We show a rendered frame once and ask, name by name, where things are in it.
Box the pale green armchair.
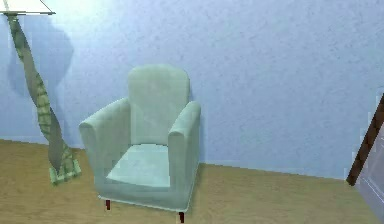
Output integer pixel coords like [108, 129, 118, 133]
[78, 63, 202, 224]

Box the twisted green floor lamp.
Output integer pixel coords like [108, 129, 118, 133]
[0, 0, 82, 186]

